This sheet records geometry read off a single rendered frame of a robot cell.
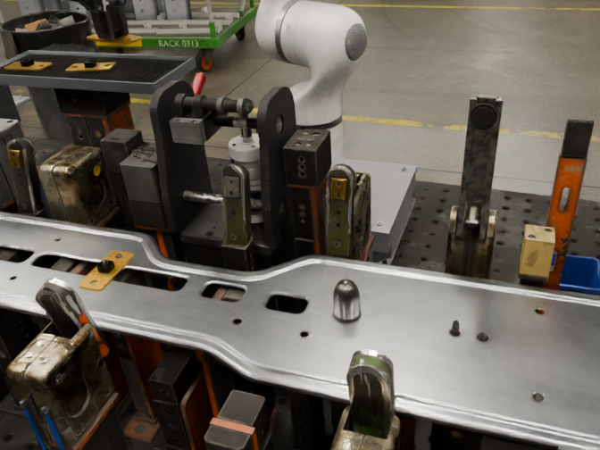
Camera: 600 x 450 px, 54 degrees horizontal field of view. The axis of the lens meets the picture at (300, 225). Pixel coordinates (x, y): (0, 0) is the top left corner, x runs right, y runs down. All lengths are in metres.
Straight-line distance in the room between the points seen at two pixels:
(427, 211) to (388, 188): 0.15
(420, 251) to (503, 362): 0.68
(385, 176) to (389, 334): 0.76
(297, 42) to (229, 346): 0.63
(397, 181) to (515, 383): 0.81
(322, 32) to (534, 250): 0.56
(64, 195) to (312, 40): 0.50
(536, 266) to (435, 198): 0.78
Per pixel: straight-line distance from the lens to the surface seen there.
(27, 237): 0.98
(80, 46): 3.67
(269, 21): 1.18
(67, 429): 0.72
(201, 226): 0.96
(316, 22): 1.11
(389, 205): 1.29
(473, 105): 0.71
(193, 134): 0.85
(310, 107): 1.18
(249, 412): 0.63
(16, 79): 1.17
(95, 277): 0.84
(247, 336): 0.70
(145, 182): 0.94
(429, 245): 1.35
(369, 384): 0.51
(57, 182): 0.99
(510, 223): 1.45
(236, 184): 0.82
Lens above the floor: 1.48
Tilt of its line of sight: 33 degrees down
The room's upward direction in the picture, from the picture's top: 5 degrees counter-clockwise
